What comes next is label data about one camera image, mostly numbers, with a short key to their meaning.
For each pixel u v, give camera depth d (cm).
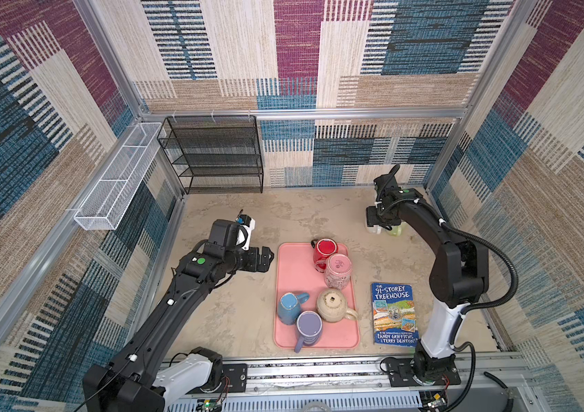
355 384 73
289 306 76
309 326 75
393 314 83
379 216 84
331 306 78
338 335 81
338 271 81
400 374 73
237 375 74
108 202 71
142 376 38
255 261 66
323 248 91
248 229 69
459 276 51
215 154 109
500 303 47
